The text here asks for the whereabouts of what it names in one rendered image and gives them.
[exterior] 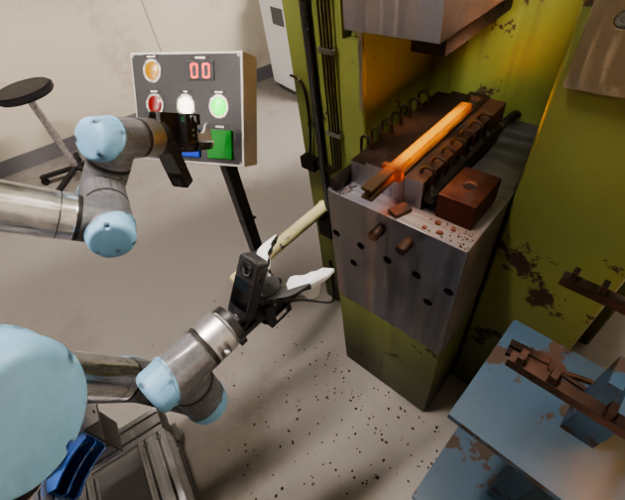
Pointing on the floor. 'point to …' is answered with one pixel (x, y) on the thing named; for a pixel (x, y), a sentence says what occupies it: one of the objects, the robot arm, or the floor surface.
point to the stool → (11, 96)
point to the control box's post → (241, 205)
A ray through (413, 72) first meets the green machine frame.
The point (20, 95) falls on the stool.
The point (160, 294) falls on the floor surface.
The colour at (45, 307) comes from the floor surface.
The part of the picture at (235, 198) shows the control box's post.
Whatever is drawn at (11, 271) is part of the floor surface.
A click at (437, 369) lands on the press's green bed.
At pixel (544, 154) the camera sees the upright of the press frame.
